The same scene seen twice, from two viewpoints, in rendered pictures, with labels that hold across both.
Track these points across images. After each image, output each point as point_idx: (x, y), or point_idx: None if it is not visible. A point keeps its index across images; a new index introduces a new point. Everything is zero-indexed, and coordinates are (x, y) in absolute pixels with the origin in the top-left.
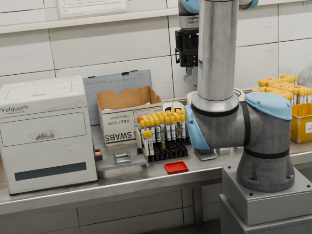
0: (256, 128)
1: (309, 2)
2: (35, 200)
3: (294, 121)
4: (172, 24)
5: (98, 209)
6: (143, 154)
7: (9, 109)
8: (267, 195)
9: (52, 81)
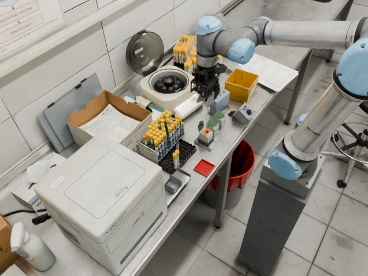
0: (320, 149)
1: None
2: (143, 265)
3: (244, 91)
4: (104, 23)
5: None
6: (178, 171)
7: (113, 226)
8: (313, 178)
9: (90, 157)
